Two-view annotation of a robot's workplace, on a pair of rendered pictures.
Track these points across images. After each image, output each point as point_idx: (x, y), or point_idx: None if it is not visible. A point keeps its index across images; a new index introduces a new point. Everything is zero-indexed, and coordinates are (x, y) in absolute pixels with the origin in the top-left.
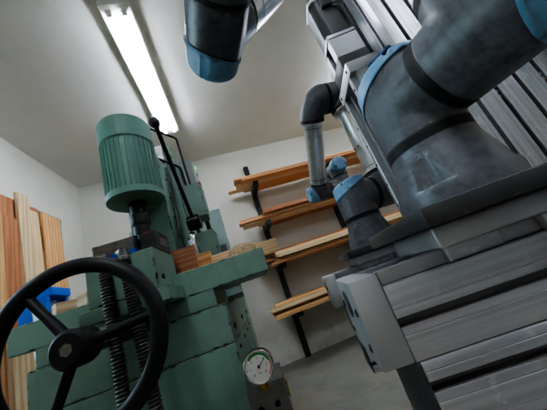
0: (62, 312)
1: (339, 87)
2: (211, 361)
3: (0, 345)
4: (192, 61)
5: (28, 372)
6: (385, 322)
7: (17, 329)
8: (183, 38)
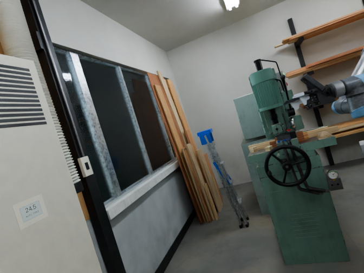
0: (262, 153)
1: None
2: (313, 170)
3: (268, 163)
4: (335, 111)
5: (257, 167)
6: None
7: (250, 156)
8: (334, 108)
